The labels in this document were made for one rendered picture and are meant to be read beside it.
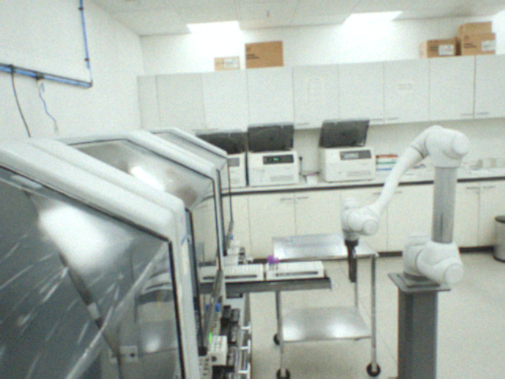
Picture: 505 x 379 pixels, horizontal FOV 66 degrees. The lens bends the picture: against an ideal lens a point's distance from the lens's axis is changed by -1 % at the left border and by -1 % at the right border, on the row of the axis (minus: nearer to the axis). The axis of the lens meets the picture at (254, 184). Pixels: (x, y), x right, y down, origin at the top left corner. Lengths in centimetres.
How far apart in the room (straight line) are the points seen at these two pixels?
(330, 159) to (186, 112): 170
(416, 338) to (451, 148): 107
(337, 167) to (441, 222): 243
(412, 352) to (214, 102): 325
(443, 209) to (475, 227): 298
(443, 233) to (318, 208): 248
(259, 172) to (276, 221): 58
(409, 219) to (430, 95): 142
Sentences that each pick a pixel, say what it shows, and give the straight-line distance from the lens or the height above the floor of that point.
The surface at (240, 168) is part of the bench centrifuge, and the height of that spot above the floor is 112.
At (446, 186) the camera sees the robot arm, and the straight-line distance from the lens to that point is 209.
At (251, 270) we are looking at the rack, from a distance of 211.
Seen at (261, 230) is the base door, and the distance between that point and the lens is 445.
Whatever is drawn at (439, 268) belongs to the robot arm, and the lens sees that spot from 212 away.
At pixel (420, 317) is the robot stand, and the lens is 244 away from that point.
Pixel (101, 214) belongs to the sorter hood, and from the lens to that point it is 86.
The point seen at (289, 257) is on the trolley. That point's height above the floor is 82.
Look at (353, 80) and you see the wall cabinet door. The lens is 472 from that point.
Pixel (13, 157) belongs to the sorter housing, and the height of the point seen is 159.
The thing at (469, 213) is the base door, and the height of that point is 47.
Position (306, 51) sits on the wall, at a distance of 501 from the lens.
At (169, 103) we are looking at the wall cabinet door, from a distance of 468.
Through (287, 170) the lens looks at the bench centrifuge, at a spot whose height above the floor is 106.
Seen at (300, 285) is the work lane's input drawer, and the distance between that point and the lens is 212.
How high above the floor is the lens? 164
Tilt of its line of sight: 9 degrees down
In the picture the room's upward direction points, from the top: 3 degrees counter-clockwise
